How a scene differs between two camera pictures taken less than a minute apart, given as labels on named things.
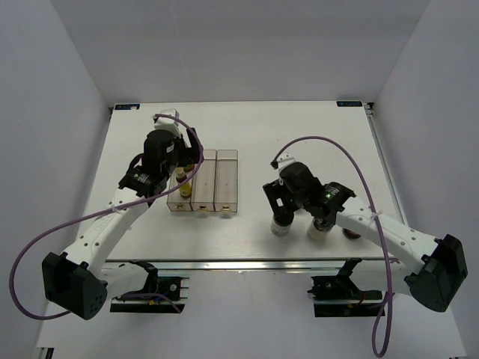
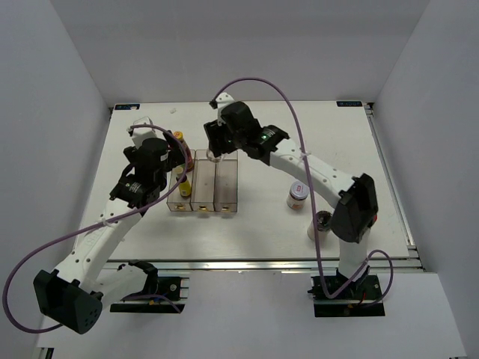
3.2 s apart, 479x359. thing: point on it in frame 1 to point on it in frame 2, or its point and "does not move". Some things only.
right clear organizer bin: [226, 181] does not move
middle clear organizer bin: [203, 184] does not move
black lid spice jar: [281, 224] to [212, 158]
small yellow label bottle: [185, 188] does not move
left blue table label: [127, 107] does not move
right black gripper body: [276, 190] to [228, 141]
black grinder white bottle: [319, 227] does not move
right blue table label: [349, 103] does not move
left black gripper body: [187, 155] to [175, 157]
